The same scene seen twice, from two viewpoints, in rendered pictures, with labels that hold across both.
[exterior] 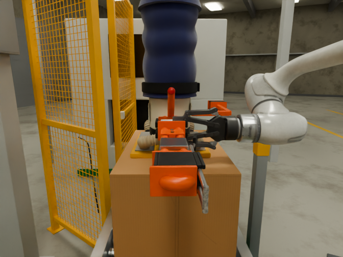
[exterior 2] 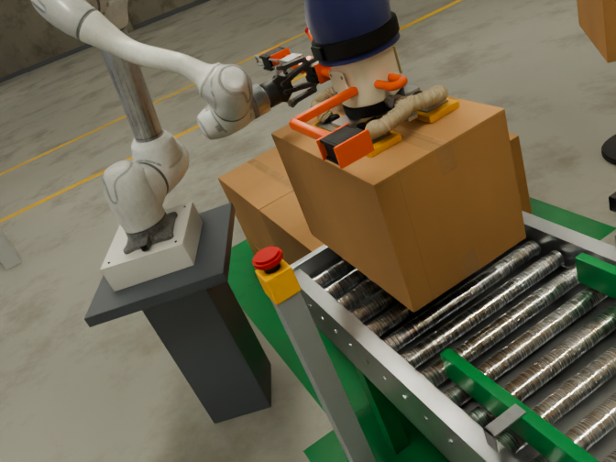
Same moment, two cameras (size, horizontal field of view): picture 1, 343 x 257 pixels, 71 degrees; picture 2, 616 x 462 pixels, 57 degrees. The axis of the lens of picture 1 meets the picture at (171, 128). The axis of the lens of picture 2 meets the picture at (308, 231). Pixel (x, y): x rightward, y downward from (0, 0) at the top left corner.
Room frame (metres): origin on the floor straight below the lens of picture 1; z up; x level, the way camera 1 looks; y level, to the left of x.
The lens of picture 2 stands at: (2.34, -0.69, 1.67)
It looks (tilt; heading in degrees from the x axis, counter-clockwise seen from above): 29 degrees down; 164
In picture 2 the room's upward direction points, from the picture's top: 22 degrees counter-clockwise
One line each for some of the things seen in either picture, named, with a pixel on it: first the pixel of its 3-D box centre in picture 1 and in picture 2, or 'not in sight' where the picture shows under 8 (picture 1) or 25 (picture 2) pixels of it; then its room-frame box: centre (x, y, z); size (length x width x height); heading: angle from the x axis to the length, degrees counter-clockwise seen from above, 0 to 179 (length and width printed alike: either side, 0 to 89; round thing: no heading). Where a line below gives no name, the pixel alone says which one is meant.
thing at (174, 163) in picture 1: (172, 171); (277, 57); (0.39, 0.00, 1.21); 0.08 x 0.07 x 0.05; 1
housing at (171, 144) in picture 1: (173, 150); (292, 63); (0.52, 0.00, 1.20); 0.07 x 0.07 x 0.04; 1
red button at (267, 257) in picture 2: not in sight; (269, 261); (1.26, -0.49, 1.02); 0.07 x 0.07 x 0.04
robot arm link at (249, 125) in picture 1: (245, 128); (256, 101); (0.73, -0.23, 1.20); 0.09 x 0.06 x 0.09; 1
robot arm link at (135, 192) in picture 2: not in sight; (131, 192); (0.40, -0.67, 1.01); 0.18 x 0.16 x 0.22; 133
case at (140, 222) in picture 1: (173, 188); (390, 182); (0.97, -0.01, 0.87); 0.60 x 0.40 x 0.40; 1
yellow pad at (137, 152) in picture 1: (147, 139); (404, 97); (0.98, 0.10, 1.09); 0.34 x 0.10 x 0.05; 1
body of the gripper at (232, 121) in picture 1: (221, 128); (277, 90); (0.73, -0.16, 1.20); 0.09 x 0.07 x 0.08; 91
